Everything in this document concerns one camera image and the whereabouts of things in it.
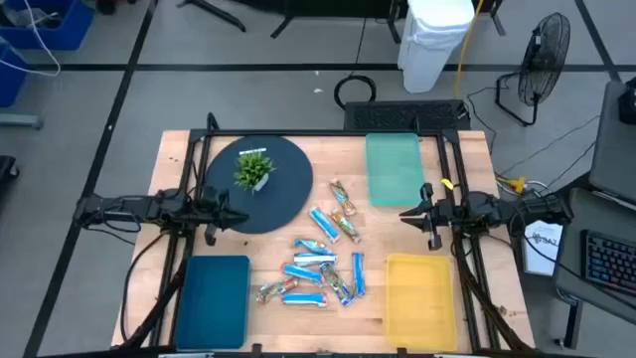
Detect dark blue plastic bin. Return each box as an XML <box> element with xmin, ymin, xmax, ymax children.
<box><xmin>173</xmin><ymin>255</ymin><xmax>252</xmax><ymax>351</ymax></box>

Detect small blue crate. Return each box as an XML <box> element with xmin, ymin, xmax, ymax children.
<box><xmin>0</xmin><ymin>42</ymin><xmax>30</xmax><ymax>108</ymax></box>

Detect teal plastic bin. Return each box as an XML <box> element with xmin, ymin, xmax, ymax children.
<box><xmin>365</xmin><ymin>131</ymin><xmax>427</xmax><ymax>208</ymax></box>

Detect backlit black keyboard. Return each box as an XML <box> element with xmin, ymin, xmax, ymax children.
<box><xmin>579</xmin><ymin>229</ymin><xmax>636</xmax><ymax>298</ymax></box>

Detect black tripod leg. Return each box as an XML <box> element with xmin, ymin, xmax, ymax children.
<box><xmin>176</xmin><ymin>0</ymin><xmax>247</xmax><ymax>34</ymax></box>

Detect grey desk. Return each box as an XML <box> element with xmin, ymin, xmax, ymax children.
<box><xmin>553</xmin><ymin>186</ymin><xmax>636</xmax><ymax>327</ymax></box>

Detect white paper sign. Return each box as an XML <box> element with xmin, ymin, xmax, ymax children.
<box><xmin>520</xmin><ymin>219</ymin><xmax>565</xmax><ymax>277</ymax></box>

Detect grey metal bar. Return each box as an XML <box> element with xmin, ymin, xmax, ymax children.
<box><xmin>0</xmin><ymin>113</ymin><xmax>44</xmax><ymax>131</ymax></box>

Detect white and blue granola bar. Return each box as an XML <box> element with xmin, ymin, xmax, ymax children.
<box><xmin>292</xmin><ymin>252</ymin><xmax>339</xmax><ymax>269</ymax></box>

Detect yellow plastic bin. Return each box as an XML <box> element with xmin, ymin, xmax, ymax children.
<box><xmin>385</xmin><ymin>253</ymin><xmax>458</xmax><ymax>353</ymax></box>

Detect yellow power plug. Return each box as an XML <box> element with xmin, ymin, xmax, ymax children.
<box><xmin>496</xmin><ymin>174</ymin><xmax>528</xmax><ymax>195</ymax></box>

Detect coiled black cable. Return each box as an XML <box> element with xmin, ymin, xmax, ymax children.
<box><xmin>333</xmin><ymin>74</ymin><xmax>378</xmax><ymax>111</ymax></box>

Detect black chair base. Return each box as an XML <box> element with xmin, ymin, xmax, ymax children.
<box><xmin>0</xmin><ymin>154</ymin><xmax>21</xmax><ymax>195</ymax></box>

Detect green plant in white pot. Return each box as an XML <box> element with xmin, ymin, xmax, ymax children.
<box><xmin>232</xmin><ymin>151</ymin><xmax>277</xmax><ymax>194</ymax></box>

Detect black device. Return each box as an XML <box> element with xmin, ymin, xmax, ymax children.
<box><xmin>618</xmin><ymin>77</ymin><xmax>636</xmax><ymax>125</ymax></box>

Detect multicolour blue-ended granola bar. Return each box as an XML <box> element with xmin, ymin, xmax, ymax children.
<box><xmin>318</xmin><ymin>262</ymin><xmax>357</xmax><ymax>307</ymax></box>

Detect white trash bin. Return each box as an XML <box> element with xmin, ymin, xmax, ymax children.
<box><xmin>396</xmin><ymin>0</ymin><xmax>477</xmax><ymax>95</ymax></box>

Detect black perforated case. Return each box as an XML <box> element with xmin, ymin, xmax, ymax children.
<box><xmin>343</xmin><ymin>98</ymin><xmax>472</xmax><ymax>133</ymax></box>

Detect large blue crate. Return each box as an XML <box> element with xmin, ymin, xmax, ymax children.
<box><xmin>0</xmin><ymin>0</ymin><xmax>95</xmax><ymax>52</ymax></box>

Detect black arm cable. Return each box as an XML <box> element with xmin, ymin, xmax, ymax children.
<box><xmin>118</xmin><ymin>231</ymin><xmax>170</xmax><ymax>344</ymax></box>

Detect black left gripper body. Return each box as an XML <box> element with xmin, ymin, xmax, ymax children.
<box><xmin>191</xmin><ymin>185</ymin><xmax>231</xmax><ymax>248</ymax></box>

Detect yellow cable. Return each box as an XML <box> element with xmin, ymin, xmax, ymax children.
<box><xmin>453</xmin><ymin>0</ymin><xmax>486</xmax><ymax>99</ymax></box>

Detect granola bar with orange end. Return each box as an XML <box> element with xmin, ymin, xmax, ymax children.
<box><xmin>280</xmin><ymin>290</ymin><xmax>330</xmax><ymax>308</ymax></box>

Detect dark round table mat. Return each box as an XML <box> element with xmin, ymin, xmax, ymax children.
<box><xmin>203</xmin><ymin>134</ymin><xmax>315</xmax><ymax>236</ymax></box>

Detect black fabric partition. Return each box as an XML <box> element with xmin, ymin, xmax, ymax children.
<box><xmin>233</xmin><ymin>0</ymin><xmax>507</xmax><ymax>45</ymax></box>

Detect grey flat panel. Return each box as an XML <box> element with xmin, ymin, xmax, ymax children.
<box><xmin>588</xmin><ymin>79</ymin><xmax>636</xmax><ymax>205</ymax></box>

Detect black metal rig frame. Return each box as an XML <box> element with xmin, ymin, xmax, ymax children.
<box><xmin>116</xmin><ymin>127</ymin><xmax>537</xmax><ymax>358</ymax></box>

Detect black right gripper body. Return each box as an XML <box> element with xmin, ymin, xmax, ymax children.
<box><xmin>419</xmin><ymin>182</ymin><xmax>466</xmax><ymax>253</ymax></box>

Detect black floor fan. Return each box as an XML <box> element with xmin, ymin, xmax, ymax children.
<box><xmin>494</xmin><ymin>11</ymin><xmax>572</xmax><ymax>127</ymax></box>

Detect white cable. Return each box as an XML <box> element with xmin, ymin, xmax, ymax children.
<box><xmin>0</xmin><ymin>0</ymin><xmax>62</xmax><ymax>79</ymax></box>

